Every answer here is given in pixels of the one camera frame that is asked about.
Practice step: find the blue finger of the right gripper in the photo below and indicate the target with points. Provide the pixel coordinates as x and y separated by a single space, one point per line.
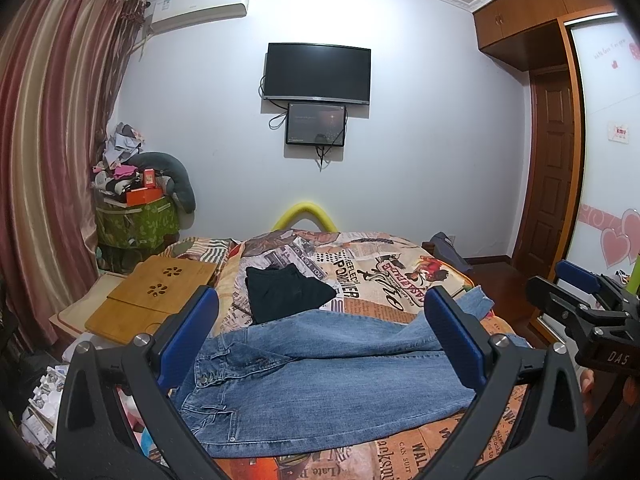
578 277
556 302

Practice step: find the small black wall monitor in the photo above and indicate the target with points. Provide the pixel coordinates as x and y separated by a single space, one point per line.
315 124

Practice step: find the brown wooden door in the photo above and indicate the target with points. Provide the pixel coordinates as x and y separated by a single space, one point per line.
550 173

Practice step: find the black wall television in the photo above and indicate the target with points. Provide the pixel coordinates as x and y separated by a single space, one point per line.
317 72

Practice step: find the grey stuffed pillow toy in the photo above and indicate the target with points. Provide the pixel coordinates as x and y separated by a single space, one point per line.
171 167

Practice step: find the blue denim jeans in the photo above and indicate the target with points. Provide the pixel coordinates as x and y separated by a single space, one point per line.
316 380

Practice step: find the folded black garment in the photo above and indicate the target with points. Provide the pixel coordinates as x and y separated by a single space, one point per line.
278 293

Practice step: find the white papers pile beside bed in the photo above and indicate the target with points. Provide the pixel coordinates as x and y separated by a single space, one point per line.
40 418

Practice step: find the striped red beige curtain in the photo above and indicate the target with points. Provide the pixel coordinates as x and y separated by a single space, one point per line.
62 64

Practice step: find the white air conditioner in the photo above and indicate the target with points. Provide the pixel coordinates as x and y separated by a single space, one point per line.
170 15

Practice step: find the person right hand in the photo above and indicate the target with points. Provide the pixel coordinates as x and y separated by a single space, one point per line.
586 382

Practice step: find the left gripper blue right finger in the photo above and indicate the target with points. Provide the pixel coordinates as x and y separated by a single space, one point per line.
460 335

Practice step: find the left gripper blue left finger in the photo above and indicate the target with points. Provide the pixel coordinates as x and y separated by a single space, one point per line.
181 336

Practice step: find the dark cloth at bed corner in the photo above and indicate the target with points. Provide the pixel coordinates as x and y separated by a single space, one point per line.
443 249

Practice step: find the orange box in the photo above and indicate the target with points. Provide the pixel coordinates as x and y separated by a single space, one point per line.
142 196

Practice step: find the pile of clutter on box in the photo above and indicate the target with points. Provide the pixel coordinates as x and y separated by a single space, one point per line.
113 176

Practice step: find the yellow padded bed footboard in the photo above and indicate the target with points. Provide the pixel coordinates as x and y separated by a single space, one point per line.
305 209

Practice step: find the white wardrobe sliding door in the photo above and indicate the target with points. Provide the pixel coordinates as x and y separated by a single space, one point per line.
606 233

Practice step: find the wooden lap desk board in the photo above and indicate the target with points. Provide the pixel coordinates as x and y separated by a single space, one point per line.
157 288

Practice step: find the green fabric storage box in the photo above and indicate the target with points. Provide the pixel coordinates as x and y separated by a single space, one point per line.
144 226

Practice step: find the wooden overhead cabinet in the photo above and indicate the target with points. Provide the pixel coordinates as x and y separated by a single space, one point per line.
526 34

